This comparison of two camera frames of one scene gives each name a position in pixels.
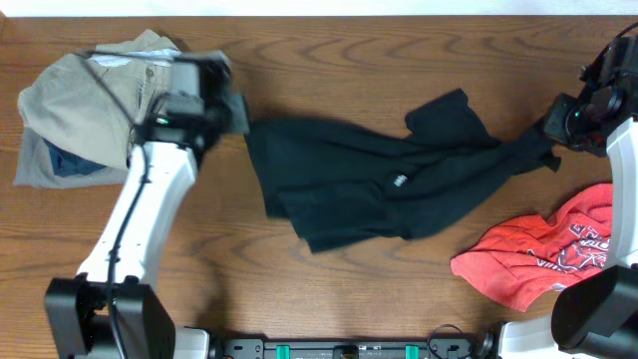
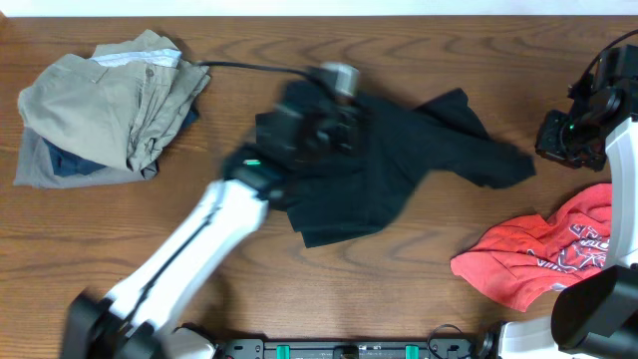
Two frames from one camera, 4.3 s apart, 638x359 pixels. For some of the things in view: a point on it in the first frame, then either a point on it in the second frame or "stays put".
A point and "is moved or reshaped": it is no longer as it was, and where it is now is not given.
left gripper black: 237,114 to 328,126
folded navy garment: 66,164 stays put
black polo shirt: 340,179 is moved or reshaped
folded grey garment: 35,169 stays put
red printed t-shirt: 522,260 stays put
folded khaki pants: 91,102 stays put
